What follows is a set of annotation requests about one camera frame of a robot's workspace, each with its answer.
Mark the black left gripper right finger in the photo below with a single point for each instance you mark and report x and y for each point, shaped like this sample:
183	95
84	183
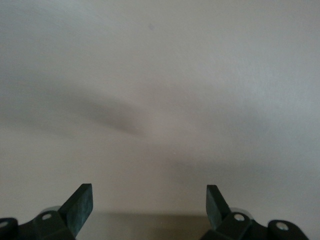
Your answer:
215	207

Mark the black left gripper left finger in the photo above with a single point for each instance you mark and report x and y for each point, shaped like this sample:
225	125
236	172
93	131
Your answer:
77	207

